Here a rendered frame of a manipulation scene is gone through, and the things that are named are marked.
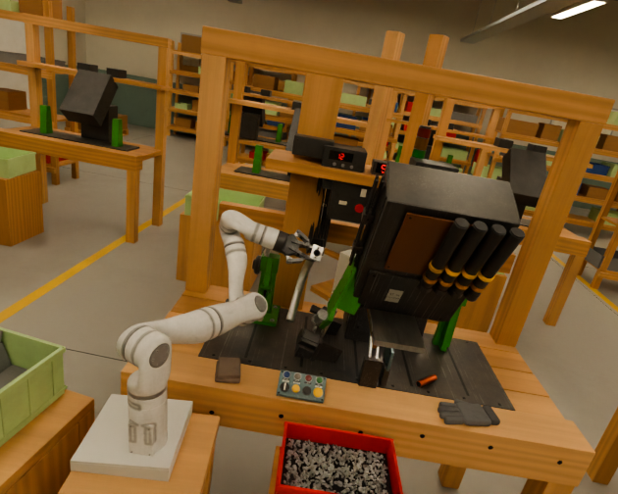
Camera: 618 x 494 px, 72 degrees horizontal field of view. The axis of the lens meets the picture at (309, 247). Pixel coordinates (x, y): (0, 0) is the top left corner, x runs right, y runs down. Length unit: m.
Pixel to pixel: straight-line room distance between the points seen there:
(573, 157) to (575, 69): 10.56
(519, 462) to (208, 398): 1.01
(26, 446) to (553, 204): 1.93
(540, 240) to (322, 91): 1.05
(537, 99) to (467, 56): 9.88
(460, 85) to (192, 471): 1.50
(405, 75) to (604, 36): 11.13
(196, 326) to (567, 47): 11.74
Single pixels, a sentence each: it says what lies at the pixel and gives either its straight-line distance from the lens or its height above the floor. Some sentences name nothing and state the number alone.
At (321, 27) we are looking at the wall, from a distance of 11.48.
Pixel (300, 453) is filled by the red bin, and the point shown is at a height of 0.87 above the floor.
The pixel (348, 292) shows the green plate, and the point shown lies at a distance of 1.46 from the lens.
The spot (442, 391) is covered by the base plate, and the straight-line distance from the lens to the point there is 1.64.
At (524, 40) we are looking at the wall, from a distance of 12.04.
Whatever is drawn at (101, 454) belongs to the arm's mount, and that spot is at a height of 0.89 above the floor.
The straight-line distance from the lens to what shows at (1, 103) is 6.99.
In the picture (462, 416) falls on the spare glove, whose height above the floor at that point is 0.92.
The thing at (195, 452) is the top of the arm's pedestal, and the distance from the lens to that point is 1.31.
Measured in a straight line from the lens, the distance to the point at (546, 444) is 1.64.
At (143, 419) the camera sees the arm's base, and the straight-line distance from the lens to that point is 1.17.
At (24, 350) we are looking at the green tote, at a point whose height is 0.91.
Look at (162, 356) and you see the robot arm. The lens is 1.08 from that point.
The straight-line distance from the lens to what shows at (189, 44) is 12.12.
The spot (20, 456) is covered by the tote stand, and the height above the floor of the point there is 0.79.
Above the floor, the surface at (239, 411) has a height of 0.83.
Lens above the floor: 1.81
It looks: 21 degrees down
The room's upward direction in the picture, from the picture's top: 10 degrees clockwise
